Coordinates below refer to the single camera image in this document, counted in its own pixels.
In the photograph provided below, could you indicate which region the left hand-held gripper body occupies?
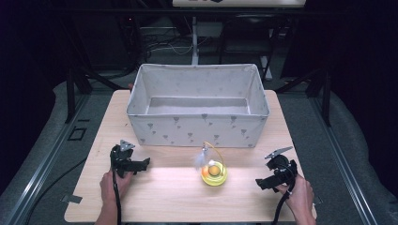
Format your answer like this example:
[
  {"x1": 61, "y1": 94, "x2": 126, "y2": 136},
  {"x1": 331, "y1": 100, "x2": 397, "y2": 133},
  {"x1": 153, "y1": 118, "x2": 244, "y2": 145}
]
[{"x1": 109, "y1": 139, "x2": 136, "y2": 179}]

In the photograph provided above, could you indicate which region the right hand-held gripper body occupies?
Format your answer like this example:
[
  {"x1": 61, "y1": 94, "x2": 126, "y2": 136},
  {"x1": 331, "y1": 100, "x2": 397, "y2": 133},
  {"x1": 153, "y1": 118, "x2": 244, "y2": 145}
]
[{"x1": 264, "y1": 145, "x2": 299, "y2": 189}]

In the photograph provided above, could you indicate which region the yellow cat toy with ball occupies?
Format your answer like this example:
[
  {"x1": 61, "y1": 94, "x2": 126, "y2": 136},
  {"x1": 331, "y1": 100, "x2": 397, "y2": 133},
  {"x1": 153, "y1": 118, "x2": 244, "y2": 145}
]
[{"x1": 193, "y1": 141, "x2": 229, "y2": 188}]

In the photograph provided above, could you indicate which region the white fabric storage box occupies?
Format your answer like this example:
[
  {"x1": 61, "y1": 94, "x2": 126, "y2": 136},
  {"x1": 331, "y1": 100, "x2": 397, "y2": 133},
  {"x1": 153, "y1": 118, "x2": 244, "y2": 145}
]
[{"x1": 126, "y1": 63, "x2": 271, "y2": 149}]

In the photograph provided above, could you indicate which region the person's left hand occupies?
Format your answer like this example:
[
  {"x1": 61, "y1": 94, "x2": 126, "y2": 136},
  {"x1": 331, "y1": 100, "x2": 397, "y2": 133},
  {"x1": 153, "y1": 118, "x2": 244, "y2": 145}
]
[{"x1": 99, "y1": 168, "x2": 136, "y2": 204}]

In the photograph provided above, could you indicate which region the person's right hand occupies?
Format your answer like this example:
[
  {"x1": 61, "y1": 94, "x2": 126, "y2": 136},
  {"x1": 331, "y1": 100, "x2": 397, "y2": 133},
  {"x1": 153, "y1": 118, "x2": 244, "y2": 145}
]
[{"x1": 275, "y1": 172, "x2": 315, "y2": 218}]

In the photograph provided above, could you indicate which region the grey tape strip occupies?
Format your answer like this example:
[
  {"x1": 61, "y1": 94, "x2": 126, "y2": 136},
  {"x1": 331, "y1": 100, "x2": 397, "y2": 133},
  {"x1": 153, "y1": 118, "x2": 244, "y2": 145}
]
[{"x1": 60, "y1": 193, "x2": 84, "y2": 204}]

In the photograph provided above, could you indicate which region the black metal stand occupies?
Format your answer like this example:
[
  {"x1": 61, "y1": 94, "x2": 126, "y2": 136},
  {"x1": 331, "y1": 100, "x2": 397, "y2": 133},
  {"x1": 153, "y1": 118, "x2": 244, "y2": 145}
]
[
  {"x1": 64, "y1": 67, "x2": 95, "y2": 124},
  {"x1": 275, "y1": 67, "x2": 332, "y2": 128}
]

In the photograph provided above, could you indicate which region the white desk leg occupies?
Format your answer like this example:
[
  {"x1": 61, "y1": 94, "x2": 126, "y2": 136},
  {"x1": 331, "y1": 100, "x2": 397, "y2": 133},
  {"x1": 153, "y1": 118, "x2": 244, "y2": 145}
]
[{"x1": 191, "y1": 16, "x2": 200, "y2": 66}]

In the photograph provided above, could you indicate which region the dark chair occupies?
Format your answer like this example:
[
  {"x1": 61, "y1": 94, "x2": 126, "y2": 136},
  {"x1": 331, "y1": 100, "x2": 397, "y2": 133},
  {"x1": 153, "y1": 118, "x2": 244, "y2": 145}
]
[{"x1": 218, "y1": 13, "x2": 274, "y2": 81}]

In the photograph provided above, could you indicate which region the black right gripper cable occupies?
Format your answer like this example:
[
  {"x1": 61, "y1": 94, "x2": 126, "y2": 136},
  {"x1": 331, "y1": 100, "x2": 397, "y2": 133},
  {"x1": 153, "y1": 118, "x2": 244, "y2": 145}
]
[{"x1": 270, "y1": 168, "x2": 298, "y2": 225}]

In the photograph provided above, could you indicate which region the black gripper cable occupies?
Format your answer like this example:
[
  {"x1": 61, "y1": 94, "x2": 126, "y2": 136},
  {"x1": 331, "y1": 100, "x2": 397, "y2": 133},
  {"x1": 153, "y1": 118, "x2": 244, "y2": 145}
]
[
  {"x1": 270, "y1": 168, "x2": 298, "y2": 225},
  {"x1": 110, "y1": 146, "x2": 123, "y2": 225}
]

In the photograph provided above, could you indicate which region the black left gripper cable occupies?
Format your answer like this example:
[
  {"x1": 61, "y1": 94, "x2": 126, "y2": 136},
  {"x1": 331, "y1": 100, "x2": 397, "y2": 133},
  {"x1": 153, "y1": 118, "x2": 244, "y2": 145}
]
[{"x1": 110, "y1": 146, "x2": 123, "y2": 225}]

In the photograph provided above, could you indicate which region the aluminium floor rail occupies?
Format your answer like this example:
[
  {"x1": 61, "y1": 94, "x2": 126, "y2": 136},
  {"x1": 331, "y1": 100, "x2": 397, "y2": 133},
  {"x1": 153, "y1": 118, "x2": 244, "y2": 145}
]
[
  {"x1": 308, "y1": 93, "x2": 379, "y2": 225},
  {"x1": 0, "y1": 93, "x2": 92, "y2": 225}
]

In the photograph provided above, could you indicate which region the black floor cable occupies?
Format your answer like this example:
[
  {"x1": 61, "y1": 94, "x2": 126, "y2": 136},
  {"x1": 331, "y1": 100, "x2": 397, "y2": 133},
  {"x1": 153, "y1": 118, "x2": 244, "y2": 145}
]
[{"x1": 23, "y1": 157, "x2": 87, "y2": 225}]

